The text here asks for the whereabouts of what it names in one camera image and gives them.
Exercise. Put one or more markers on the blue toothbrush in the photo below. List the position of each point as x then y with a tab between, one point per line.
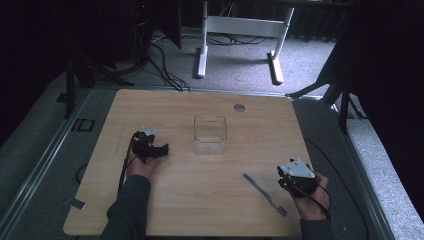
263	191

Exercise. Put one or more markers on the white desk frame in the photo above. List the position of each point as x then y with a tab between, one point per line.
245	26

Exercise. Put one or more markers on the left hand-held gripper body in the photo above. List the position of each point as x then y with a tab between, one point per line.
144	146

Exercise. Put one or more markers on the person's left hand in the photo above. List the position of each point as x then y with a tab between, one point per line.
141	168

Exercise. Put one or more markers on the black metal stand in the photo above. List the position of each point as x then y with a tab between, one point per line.
343	106
70	90

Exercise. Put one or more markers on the clear plastic container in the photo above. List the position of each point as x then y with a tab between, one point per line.
210	135

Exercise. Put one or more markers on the grey tape piece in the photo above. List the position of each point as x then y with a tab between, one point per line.
76	203

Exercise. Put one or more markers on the person's right hand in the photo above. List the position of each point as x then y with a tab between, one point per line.
311	205

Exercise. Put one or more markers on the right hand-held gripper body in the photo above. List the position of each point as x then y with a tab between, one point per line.
298	176

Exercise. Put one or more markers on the grey table grommet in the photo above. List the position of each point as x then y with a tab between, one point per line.
239	107

